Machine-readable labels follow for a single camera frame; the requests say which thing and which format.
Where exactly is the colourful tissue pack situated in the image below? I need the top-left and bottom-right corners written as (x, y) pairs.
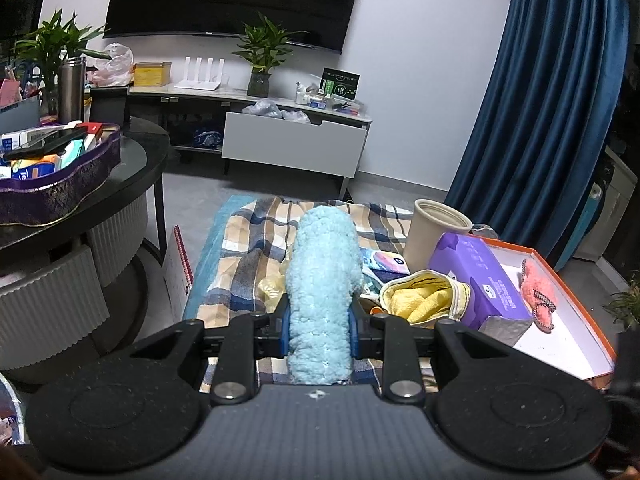
top-left (360, 247), bottom-right (410, 295)

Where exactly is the white red cardboard box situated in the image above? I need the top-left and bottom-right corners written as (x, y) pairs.
top-left (163, 226), bottom-right (193, 322)

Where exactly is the round black glass table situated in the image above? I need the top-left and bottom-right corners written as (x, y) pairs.
top-left (1, 117), bottom-right (169, 392)

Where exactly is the plaid blanket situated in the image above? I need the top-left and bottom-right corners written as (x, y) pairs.
top-left (189, 197), bottom-right (411, 386)

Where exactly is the pink plastic bag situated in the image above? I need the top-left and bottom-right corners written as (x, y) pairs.
top-left (92, 42), bottom-right (134, 88)

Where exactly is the potted plant on table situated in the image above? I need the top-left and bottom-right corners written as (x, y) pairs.
top-left (14, 9), bottom-right (111, 115)

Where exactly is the white wifi router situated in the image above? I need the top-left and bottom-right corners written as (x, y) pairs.
top-left (175, 56), bottom-right (226, 91)

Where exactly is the potted plant on cabinet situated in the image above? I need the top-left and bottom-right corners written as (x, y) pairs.
top-left (233, 13), bottom-right (306, 98)

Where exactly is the yellow knitted pouch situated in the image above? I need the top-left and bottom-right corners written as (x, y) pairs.
top-left (378, 269), bottom-right (472, 326)

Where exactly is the purple tray of items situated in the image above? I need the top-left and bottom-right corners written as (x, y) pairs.
top-left (1, 122), bottom-right (122, 226)

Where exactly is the yellow box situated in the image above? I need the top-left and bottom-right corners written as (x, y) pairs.
top-left (132, 62), bottom-right (171, 87)

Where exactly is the pink fluffy cloth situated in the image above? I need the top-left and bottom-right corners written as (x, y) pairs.
top-left (520, 258), bottom-right (556, 334)

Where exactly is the white tv cabinet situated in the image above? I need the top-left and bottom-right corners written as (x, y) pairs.
top-left (90, 84), bottom-right (371, 200)

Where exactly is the orange white box lid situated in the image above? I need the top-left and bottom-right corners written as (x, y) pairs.
top-left (474, 236), bottom-right (615, 380)

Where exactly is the beige paper cup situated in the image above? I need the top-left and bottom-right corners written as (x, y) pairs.
top-left (402, 200), bottom-right (473, 273)

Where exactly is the black green display box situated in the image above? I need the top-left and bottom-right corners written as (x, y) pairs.
top-left (320, 67), bottom-right (360, 100)

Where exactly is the light blue fluffy towel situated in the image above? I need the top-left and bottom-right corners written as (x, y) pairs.
top-left (285, 206), bottom-right (362, 385)

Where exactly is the steel thermos bottle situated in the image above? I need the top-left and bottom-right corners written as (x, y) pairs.
top-left (58, 56), bottom-right (86, 124)

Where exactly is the blue curtain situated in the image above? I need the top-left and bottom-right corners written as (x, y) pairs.
top-left (446, 0), bottom-right (629, 262)

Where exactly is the purple tissue pack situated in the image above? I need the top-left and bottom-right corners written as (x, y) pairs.
top-left (428, 233), bottom-right (533, 347)

